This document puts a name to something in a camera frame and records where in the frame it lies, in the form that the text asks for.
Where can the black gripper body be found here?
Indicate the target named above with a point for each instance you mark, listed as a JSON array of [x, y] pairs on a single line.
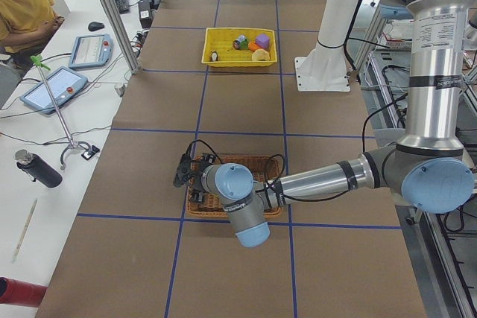
[[197, 196]]

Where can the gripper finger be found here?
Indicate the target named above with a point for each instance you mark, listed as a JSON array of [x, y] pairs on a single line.
[[197, 197]]

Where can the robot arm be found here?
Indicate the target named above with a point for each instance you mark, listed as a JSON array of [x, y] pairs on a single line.
[[425, 167]]

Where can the brown wicker basket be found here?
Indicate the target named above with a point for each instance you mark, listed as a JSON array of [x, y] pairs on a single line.
[[261, 167]]

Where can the yellow woven basket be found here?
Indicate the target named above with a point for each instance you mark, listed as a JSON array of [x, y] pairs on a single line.
[[221, 40]]

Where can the panda figurine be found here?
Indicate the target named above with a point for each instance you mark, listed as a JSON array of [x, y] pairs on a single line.
[[214, 57]]

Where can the toy croissant bread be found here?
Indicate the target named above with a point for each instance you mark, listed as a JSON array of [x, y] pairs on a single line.
[[261, 55]]

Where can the small black labelled can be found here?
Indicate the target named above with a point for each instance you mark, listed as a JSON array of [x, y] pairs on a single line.
[[241, 42]]

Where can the orange toy carrot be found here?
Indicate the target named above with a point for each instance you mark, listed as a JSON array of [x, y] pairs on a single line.
[[253, 46]]

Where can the black water bottle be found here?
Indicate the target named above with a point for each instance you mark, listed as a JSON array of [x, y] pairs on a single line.
[[37, 168]]

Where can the purple foam block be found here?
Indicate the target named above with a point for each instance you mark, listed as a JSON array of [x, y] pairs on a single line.
[[263, 41]]

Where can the near teach pendant tablet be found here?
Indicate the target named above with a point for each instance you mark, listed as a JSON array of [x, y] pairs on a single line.
[[64, 84]]

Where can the teach pendant tablet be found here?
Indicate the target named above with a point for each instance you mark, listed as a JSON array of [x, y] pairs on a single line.
[[91, 51], [64, 84]]

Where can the wooden stick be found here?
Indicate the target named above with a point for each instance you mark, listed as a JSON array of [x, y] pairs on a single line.
[[24, 231]]

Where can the far teach pendant tablet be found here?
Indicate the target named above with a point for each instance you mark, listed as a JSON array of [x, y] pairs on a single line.
[[91, 51]]

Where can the black computer mouse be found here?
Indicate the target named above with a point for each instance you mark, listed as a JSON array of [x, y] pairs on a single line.
[[95, 26]]

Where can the red cylinder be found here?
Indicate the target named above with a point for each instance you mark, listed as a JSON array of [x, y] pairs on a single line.
[[26, 294]]

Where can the metal stand with green clip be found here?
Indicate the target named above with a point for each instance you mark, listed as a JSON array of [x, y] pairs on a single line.
[[89, 150]]

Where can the person in yellow shirt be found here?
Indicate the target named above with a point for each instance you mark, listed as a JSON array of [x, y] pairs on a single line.
[[28, 25]]

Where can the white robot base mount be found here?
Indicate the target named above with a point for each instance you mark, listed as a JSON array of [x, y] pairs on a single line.
[[324, 69]]

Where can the aluminium frame post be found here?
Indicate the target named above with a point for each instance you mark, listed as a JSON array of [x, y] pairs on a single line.
[[119, 30]]

